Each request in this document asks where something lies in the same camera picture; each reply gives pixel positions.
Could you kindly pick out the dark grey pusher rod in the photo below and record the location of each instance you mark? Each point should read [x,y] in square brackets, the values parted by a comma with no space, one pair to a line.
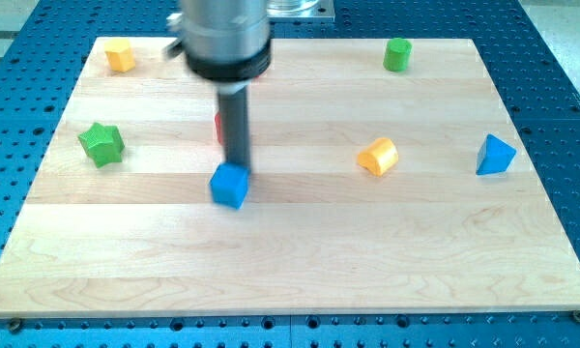
[233,111]

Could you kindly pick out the silver cylindrical end effector body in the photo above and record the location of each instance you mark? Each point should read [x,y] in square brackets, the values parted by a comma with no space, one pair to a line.
[227,42]

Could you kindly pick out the blue cube block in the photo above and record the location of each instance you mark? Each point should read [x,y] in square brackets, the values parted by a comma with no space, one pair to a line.
[229,185]

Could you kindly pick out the wooden board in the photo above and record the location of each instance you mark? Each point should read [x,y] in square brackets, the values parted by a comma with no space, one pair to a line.
[317,233]

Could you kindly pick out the red block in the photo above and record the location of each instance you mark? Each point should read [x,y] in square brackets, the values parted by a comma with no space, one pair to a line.
[219,132]

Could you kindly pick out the yellow hexagonal block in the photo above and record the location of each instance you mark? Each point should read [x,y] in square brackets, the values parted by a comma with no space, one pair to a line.
[119,54]

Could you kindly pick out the green star block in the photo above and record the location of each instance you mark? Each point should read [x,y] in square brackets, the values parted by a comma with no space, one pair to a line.
[102,144]

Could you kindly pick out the yellow half-cylinder block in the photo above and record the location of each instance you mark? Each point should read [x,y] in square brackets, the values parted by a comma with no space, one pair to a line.
[380,156]

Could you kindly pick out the green cylinder block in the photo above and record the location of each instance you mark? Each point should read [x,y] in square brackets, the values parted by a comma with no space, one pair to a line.
[397,54]

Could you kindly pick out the blue triangular prism block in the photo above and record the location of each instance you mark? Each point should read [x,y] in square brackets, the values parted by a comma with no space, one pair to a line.
[494,156]

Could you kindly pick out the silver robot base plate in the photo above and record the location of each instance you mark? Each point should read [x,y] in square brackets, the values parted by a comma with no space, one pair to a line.
[301,10]

